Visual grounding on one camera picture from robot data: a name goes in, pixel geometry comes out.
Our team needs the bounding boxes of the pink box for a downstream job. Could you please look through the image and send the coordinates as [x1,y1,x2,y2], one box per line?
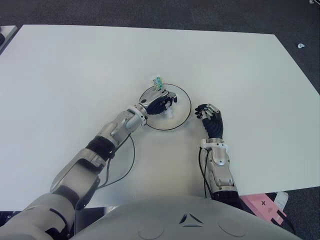
[239,192,288,225]

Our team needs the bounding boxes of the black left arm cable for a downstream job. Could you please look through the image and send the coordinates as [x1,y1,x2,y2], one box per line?
[98,133,136,188]

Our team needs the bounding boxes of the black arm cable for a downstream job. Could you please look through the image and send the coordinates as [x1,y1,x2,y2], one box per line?
[98,133,136,188]
[198,147,213,200]

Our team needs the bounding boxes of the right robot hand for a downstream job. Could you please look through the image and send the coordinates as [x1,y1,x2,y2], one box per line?
[194,103,224,139]

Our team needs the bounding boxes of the grey robot torso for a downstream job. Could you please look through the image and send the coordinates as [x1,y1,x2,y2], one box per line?
[73,194,298,240]

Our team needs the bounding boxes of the green toothpaste tube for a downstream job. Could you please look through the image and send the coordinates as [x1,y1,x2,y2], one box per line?
[149,74,175,120]

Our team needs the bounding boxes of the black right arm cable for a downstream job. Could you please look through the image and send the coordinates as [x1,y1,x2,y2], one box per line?
[198,147,213,200]

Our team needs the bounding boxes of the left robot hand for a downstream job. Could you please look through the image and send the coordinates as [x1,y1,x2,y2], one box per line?
[138,87,179,116]

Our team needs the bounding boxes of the white paper tag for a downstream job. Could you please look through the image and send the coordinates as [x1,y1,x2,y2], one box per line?
[274,191,290,210]

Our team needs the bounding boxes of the white plate with black rim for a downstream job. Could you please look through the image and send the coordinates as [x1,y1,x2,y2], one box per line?
[138,83,192,131]

